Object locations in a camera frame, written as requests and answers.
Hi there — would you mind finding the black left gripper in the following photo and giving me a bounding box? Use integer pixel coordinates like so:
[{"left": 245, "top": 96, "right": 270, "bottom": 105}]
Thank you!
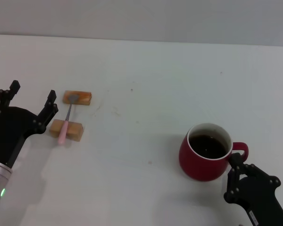
[{"left": 0, "top": 80, "right": 59, "bottom": 169}]

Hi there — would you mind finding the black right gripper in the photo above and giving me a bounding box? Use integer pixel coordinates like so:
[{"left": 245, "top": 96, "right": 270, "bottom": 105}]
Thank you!
[{"left": 223, "top": 152, "right": 283, "bottom": 226}]

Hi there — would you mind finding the red cup with coffee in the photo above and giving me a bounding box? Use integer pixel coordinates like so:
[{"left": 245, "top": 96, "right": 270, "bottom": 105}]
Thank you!
[{"left": 178, "top": 122, "right": 250, "bottom": 182}]

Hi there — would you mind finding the pink handled metal spoon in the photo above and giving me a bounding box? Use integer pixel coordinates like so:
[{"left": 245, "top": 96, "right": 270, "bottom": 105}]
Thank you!
[{"left": 57, "top": 95, "right": 80, "bottom": 145}]

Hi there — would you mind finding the orange stained wooden block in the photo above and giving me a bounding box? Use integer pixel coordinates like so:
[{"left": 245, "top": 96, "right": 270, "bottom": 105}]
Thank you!
[{"left": 62, "top": 90, "right": 93, "bottom": 106}]

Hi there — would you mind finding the plain notched wooden block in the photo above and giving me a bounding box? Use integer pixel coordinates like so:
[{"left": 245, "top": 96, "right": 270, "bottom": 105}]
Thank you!
[{"left": 49, "top": 119, "right": 84, "bottom": 142}]

